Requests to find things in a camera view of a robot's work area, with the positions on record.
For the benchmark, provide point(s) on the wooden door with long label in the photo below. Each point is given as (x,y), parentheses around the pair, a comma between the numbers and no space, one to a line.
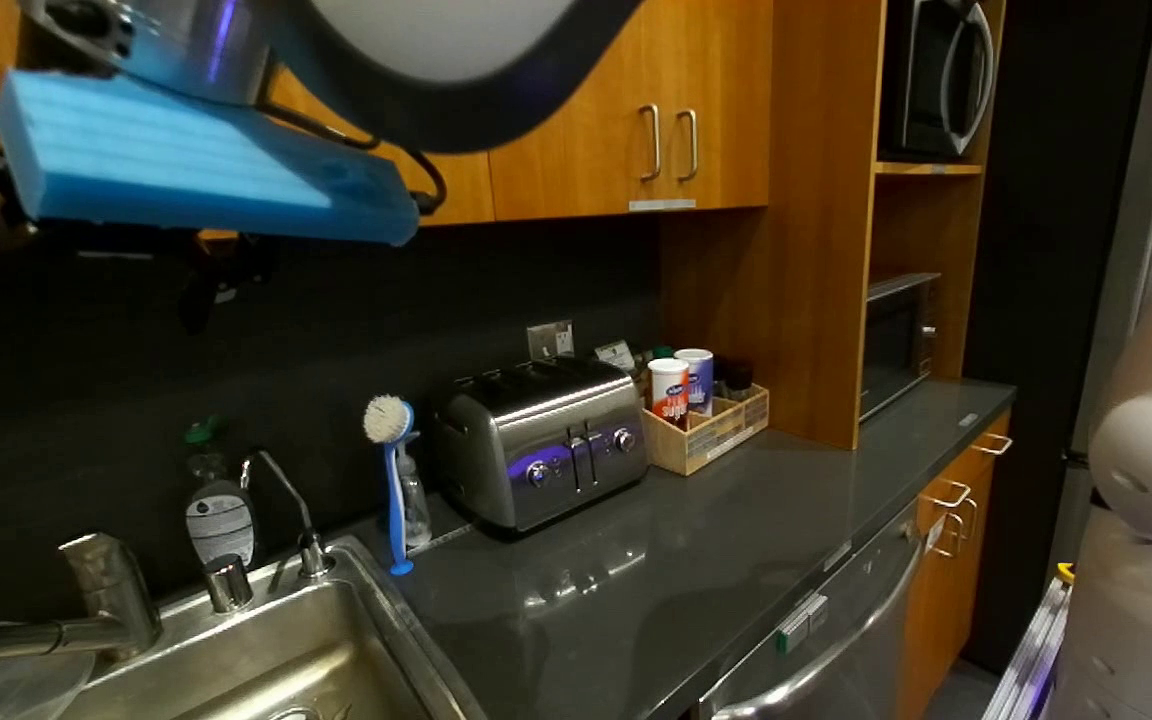
(461,200)

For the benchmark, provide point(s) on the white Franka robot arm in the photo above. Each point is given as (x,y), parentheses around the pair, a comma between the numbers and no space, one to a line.
(441,26)

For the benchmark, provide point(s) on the chrome sink faucet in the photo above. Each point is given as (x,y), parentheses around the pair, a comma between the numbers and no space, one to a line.
(111,587)

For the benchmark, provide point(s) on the stainless steel sink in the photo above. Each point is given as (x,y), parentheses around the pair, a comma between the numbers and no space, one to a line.
(268,664)

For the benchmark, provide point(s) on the tall wooden shelf cabinet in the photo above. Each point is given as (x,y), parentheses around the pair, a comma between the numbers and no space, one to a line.
(819,267)

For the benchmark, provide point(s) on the wooden base cabinet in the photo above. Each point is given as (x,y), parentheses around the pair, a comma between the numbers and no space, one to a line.
(950,602)

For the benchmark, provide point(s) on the clear soap bottle green cap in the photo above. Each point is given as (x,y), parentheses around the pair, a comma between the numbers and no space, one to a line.
(216,520)

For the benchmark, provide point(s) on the thin gooseneck water tap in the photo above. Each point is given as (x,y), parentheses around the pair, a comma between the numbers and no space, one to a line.
(313,552)

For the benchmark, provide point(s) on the blue dish brush white head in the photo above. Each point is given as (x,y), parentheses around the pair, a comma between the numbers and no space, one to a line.
(399,505)

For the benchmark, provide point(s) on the small clear plastic bottle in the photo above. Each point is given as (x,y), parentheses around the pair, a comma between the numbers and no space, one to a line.
(421,510)

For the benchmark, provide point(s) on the stainless steel toaster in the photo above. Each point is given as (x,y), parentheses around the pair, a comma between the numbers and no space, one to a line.
(538,453)

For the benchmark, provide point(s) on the white power plug adapter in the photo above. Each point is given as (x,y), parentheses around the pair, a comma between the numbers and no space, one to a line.
(616,359)

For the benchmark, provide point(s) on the red white paper canister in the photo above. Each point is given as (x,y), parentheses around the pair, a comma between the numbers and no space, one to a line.
(671,391)

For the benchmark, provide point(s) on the blue white paper canister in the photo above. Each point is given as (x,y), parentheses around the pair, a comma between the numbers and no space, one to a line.
(702,382)

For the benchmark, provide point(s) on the wooden caddy box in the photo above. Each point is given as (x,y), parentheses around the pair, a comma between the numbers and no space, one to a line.
(702,447)

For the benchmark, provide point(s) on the black cup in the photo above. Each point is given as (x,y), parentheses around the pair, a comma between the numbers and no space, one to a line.
(739,379)

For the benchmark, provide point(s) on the small black microwave oven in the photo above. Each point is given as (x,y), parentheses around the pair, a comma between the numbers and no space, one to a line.
(897,346)

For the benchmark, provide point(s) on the black microwave with white trim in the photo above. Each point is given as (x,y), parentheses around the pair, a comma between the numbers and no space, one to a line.
(931,80)

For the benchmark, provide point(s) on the stainless steel dishwasher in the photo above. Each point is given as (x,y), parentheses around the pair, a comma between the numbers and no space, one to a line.
(858,653)

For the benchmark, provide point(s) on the white purple angled bar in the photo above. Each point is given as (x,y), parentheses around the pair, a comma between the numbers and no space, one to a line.
(1030,663)

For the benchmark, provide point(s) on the metal wall outlet plate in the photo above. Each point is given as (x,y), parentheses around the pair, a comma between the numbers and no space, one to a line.
(548,343)

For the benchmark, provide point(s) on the wooden wall cabinet door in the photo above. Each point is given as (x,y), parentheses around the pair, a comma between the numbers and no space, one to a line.
(739,104)
(576,173)

